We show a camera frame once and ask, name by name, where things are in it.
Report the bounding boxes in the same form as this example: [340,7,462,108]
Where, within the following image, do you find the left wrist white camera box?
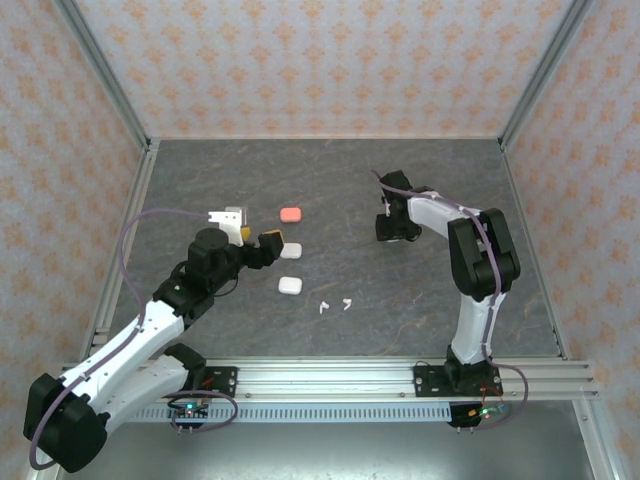
[207,205,250,247]

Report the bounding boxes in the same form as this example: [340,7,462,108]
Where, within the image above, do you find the aluminium side rail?
[79,139,161,361]
[499,139,571,361]

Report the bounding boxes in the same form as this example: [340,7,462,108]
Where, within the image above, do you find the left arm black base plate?
[149,366,239,399]

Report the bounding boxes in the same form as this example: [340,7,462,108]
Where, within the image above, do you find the aluminium mounting rail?
[59,357,601,401]

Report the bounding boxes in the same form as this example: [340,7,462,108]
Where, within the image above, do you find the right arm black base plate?
[413,363,501,400]

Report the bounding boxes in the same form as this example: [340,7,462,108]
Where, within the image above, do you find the slotted grey cable duct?
[127,403,454,424]

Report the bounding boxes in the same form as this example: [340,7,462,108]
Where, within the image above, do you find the aluminium corner post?
[498,0,596,151]
[52,0,154,151]

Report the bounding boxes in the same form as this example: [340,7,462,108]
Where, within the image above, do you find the aluminium frame leg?
[572,399,621,480]

